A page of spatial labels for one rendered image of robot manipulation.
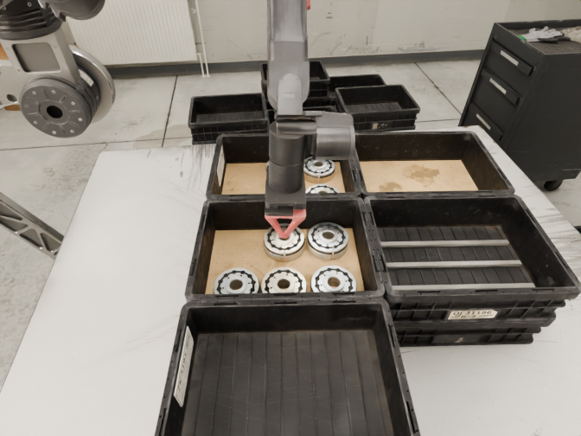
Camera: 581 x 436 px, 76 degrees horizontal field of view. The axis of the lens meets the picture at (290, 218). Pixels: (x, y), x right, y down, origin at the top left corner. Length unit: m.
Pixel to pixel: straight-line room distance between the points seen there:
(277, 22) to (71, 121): 0.60
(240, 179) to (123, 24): 2.83
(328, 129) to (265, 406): 0.50
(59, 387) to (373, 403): 0.69
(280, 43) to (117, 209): 0.95
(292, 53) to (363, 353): 0.57
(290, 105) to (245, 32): 3.34
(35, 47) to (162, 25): 2.81
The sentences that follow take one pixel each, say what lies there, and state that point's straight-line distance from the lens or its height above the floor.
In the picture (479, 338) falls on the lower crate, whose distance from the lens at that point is 1.02.
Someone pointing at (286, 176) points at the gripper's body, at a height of 1.19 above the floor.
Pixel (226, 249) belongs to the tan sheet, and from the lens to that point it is 0.97.
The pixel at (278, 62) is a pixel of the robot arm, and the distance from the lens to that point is 0.56.
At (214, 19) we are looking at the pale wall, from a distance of 3.84.
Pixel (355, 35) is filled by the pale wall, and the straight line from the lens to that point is 4.04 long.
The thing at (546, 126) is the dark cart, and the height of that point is 0.51.
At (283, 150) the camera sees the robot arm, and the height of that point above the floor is 1.24.
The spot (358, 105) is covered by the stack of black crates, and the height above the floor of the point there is 0.49.
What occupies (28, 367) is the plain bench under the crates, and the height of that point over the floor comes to 0.70.
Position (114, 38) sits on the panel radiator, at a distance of 3.90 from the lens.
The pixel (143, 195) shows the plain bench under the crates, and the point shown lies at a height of 0.70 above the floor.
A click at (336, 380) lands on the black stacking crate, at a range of 0.79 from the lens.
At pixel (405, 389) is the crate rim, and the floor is 0.93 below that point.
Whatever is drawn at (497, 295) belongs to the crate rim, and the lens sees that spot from 0.86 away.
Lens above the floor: 1.55
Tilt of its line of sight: 45 degrees down
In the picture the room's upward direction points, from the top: straight up
